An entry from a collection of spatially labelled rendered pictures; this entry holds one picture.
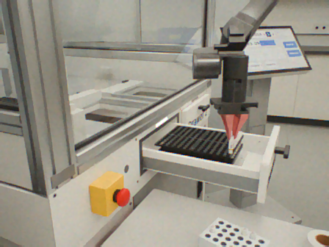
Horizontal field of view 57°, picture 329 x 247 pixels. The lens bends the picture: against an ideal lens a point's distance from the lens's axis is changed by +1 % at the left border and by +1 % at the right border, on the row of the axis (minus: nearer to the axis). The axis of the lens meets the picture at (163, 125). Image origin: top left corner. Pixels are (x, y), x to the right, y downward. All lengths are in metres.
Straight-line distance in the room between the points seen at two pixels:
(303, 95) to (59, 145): 3.56
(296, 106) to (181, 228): 3.32
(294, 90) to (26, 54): 3.60
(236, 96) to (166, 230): 0.36
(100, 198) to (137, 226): 0.16
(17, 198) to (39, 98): 0.22
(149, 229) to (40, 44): 0.48
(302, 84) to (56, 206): 3.54
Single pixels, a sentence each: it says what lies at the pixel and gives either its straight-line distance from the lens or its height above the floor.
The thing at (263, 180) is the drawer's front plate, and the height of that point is 0.88.
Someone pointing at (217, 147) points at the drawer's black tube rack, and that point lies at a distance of 0.86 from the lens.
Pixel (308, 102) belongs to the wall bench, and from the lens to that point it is 3.97.
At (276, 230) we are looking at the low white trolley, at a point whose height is 0.76.
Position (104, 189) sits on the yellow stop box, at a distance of 0.64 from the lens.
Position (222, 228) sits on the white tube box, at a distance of 0.72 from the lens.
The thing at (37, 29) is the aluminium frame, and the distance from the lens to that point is 0.52.
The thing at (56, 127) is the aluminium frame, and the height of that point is 1.06.
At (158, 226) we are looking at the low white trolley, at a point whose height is 0.76.
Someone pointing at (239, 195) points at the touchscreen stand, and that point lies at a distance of 2.10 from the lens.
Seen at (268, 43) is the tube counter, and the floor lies 1.11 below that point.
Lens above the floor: 1.24
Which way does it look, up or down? 20 degrees down
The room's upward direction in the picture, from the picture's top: straight up
